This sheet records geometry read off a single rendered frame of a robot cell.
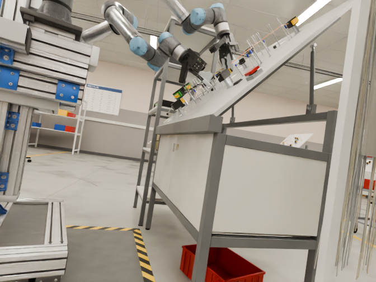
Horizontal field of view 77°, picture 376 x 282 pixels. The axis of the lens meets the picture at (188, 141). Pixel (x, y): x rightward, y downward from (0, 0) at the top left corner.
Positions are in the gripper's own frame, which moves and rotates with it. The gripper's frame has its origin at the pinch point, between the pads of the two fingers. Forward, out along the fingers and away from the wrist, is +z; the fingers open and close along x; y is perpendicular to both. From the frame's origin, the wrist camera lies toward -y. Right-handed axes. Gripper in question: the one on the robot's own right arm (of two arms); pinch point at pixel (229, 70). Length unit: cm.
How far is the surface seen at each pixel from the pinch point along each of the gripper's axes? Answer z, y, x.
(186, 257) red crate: 96, -36, 35
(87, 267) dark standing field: 84, -86, 52
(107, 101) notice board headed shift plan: -180, 112, 750
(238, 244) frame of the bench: 76, -34, -16
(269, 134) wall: 79, 645, 568
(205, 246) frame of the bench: 72, -47, -14
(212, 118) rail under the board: 25.2, -34.2, -21.5
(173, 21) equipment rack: -75, 26, 81
